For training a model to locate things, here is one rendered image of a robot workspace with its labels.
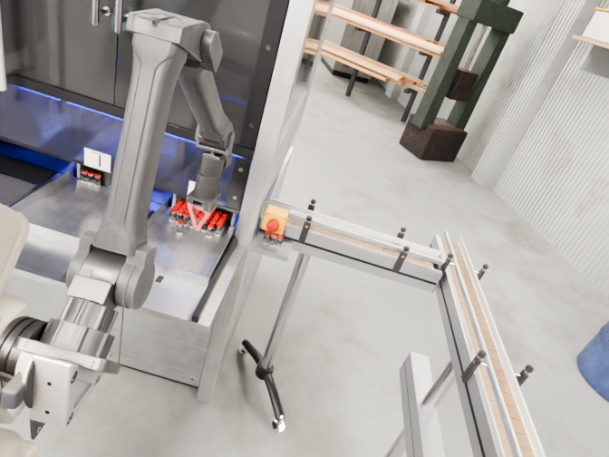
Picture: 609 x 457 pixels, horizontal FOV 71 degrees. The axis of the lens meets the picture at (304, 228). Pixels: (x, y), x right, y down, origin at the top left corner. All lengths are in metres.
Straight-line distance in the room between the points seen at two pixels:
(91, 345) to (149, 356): 1.32
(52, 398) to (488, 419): 0.94
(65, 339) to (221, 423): 1.45
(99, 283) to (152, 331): 1.19
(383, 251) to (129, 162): 1.11
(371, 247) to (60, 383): 1.16
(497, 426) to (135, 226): 0.94
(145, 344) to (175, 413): 0.33
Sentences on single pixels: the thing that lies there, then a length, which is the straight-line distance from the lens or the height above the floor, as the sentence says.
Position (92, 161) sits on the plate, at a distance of 1.52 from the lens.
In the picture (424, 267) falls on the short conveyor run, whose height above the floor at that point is 0.93.
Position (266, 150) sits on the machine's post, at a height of 1.23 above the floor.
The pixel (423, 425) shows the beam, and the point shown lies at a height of 0.55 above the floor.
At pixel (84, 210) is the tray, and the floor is 0.88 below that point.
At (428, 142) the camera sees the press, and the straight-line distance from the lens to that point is 5.85.
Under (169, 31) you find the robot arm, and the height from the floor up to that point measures 1.58.
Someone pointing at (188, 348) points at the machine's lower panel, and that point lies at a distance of 1.85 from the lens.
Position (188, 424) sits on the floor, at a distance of 2.02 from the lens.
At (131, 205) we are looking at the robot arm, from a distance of 0.65.
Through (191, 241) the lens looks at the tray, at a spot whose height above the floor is 0.88.
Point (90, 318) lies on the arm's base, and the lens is 0.66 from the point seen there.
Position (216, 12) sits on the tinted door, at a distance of 1.25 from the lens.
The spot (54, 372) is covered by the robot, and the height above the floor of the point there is 1.21.
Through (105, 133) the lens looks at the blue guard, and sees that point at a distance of 1.46.
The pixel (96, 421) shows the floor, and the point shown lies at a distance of 2.03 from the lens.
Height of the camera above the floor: 1.71
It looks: 31 degrees down
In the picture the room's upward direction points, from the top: 19 degrees clockwise
